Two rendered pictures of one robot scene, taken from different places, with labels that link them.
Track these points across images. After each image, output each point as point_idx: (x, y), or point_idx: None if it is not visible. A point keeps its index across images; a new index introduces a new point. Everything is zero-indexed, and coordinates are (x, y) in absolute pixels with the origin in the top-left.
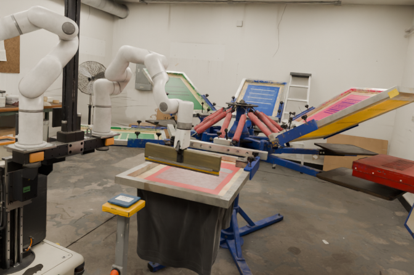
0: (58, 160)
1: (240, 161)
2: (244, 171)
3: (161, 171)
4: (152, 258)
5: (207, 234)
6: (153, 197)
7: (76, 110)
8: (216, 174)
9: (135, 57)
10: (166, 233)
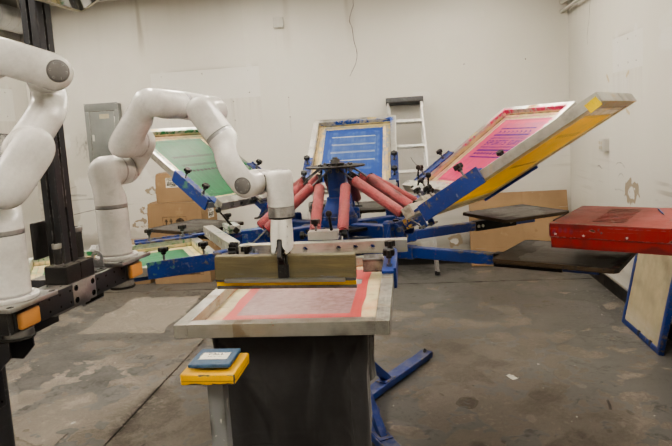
0: (47, 321)
1: (371, 261)
2: (384, 274)
3: (241, 304)
4: None
5: (355, 390)
6: (246, 348)
7: (72, 220)
8: (352, 285)
9: (170, 107)
10: (281, 407)
